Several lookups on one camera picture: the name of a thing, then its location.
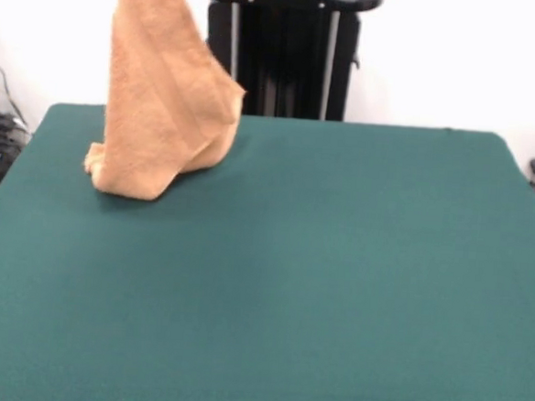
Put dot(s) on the tan terry towel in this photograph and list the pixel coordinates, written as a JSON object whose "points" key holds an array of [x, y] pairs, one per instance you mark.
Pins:
{"points": [[163, 110]]}

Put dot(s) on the black power strip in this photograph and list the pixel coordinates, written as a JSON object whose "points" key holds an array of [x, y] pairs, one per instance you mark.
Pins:
{"points": [[6, 134]]}

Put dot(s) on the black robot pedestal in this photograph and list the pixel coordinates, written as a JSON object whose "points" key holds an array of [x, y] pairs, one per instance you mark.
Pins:
{"points": [[282, 50]]}

